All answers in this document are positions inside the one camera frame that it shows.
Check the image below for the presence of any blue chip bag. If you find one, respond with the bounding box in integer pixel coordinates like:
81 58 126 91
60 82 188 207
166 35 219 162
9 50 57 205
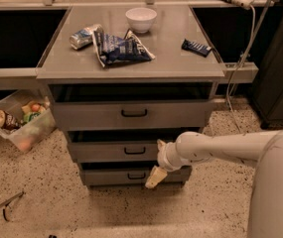
92 30 155 67

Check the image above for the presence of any clear plastic storage bin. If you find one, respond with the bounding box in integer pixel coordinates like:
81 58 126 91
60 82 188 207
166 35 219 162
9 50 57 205
0 90 56 152

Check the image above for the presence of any red tomato toy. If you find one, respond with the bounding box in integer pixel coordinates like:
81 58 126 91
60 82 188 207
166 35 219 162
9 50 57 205
31 103 41 112

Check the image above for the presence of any metal rod on floor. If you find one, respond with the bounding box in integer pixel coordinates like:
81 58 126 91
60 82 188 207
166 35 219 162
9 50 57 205
0 191 25 209

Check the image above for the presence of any grey bottom drawer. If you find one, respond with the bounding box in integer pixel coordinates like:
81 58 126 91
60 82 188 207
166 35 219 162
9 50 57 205
77 160 193 187

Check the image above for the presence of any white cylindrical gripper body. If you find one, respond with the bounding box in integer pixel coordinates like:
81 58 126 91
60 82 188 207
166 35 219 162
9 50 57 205
157 142 183 172

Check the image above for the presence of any white power cable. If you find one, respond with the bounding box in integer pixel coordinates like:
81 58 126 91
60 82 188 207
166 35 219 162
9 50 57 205
225 4 258 134

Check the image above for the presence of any green snack packet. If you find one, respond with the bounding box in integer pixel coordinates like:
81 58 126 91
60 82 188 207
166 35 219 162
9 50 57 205
23 112 41 123

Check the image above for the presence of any white ceramic bowl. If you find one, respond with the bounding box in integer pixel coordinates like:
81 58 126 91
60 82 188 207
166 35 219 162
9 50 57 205
125 7 157 33

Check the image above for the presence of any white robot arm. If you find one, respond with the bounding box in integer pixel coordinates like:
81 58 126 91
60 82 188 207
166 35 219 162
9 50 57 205
145 129 283 238

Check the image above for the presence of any silver blue soda can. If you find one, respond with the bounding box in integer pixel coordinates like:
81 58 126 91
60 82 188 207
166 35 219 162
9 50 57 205
70 24 103 50

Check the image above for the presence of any grey top drawer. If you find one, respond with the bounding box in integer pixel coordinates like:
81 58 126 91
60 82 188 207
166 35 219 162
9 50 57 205
49 82 213 131

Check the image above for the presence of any brown snack bag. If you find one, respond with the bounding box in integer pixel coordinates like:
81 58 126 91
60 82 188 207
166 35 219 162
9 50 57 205
0 110 21 131

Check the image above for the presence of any grey drawer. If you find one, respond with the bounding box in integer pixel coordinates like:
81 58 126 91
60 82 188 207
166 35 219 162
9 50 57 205
77 160 193 187
64 127 203 164
49 82 213 131

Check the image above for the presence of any dark blue snack bar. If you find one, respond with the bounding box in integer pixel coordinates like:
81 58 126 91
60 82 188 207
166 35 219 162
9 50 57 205
182 39 212 58

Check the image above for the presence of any grey drawer cabinet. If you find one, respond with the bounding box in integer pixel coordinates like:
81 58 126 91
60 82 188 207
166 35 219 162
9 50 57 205
38 5 224 186

